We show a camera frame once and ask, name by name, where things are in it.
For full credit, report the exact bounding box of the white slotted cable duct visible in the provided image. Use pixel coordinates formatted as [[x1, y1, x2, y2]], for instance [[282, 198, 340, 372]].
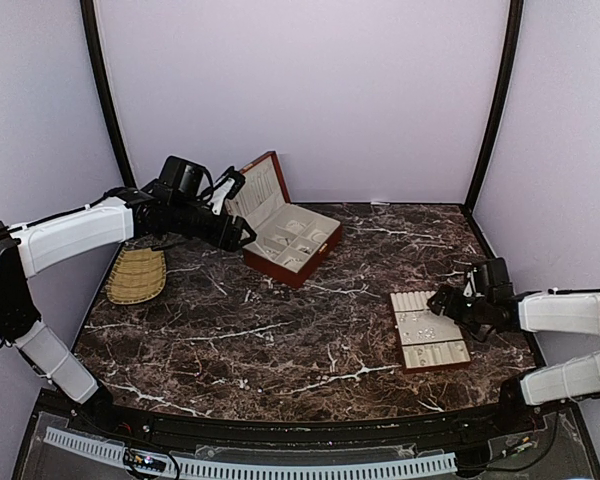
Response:
[[43, 427, 458, 479]]

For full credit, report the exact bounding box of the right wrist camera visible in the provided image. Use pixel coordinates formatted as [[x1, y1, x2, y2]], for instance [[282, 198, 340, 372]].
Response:
[[462, 265, 484, 298]]

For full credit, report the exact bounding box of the black frame post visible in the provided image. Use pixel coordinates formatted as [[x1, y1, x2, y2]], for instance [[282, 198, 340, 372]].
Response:
[[79, 0, 138, 190], [463, 0, 524, 216]]

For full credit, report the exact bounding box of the right black frame post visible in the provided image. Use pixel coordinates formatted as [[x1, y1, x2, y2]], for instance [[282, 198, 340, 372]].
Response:
[[463, 0, 524, 216]]

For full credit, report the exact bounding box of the red wooden jewelry box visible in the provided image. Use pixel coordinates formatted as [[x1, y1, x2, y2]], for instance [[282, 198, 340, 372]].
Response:
[[224, 151, 343, 288]]

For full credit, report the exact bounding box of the black front table rail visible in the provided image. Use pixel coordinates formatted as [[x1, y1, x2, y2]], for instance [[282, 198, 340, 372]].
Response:
[[114, 405, 503, 450]]

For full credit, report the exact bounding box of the red jewelry tray insert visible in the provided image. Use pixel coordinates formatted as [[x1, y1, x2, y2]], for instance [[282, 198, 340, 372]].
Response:
[[389, 291, 471, 374]]

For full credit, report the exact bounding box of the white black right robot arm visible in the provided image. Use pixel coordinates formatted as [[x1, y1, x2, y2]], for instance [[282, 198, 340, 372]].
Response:
[[427, 257, 600, 434]]

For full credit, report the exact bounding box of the left black frame post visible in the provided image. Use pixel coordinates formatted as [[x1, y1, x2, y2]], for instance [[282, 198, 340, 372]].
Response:
[[79, 0, 138, 190]]

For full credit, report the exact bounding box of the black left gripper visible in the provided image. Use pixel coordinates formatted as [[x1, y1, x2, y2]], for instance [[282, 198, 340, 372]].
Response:
[[170, 199, 257, 252]]

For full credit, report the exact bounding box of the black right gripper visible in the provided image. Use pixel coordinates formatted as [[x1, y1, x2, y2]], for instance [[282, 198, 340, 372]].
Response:
[[430, 284, 493, 334]]

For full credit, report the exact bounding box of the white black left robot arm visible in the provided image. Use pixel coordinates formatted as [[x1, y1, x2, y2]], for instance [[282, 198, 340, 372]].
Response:
[[0, 156, 256, 436]]

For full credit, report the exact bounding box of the woven bamboo tray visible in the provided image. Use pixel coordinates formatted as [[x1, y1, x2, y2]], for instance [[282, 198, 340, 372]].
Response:
[[105, 248, 167, 305]]

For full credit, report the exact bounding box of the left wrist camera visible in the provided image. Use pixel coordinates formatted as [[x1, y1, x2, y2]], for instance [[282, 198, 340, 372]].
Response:
[[207, 167, 246, 215]]

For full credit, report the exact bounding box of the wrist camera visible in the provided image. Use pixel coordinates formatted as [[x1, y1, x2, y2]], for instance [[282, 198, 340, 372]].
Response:
[[207, 167, 246, 215], [462, 265, 484, 298]]

